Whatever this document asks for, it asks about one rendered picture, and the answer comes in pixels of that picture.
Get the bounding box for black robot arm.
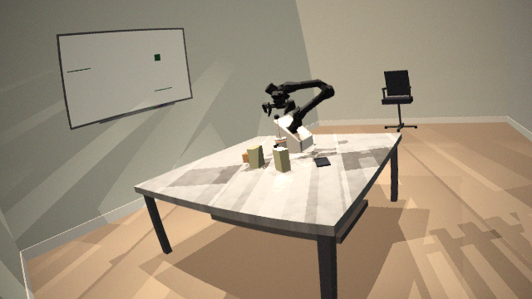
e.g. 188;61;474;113
265;79;335;134

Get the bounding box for glass french press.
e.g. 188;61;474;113
273;114;288;149

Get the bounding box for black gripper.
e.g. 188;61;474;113
262;97;296;116

